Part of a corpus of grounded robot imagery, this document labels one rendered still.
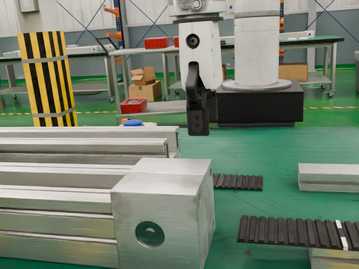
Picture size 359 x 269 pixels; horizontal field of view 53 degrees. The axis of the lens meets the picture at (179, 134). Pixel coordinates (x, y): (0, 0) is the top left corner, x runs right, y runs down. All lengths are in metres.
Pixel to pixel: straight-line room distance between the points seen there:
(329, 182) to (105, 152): 0.35
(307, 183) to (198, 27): 0.28
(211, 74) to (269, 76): 0.50
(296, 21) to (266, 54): 7.10
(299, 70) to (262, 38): 4.38
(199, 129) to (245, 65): 0.49
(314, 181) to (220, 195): 0.14
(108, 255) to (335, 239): 0.24
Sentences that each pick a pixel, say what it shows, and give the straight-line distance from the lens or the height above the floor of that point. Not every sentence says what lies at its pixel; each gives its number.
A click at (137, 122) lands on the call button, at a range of 0.74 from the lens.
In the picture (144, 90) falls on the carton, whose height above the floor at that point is 0.17.
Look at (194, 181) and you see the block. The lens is 0.38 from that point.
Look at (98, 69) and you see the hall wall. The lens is 9.04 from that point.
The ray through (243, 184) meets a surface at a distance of 0.59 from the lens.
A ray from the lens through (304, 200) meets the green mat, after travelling 0.56.
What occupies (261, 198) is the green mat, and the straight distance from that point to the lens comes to 0.56.
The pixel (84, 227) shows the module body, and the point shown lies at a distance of 0.42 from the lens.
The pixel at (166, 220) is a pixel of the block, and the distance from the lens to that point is 0.37.
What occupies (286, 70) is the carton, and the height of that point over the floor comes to 0.37.
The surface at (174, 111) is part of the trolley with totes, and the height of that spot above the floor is 0.26.
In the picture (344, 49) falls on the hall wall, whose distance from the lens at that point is 8.23.
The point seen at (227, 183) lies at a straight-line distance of 0.59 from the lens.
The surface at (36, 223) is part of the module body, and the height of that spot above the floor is 0.83.
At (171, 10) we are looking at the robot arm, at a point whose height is 1.05.
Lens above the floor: 1.03
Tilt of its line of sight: 16 degrees down
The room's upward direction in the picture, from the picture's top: 4 degrees counter-clockwise
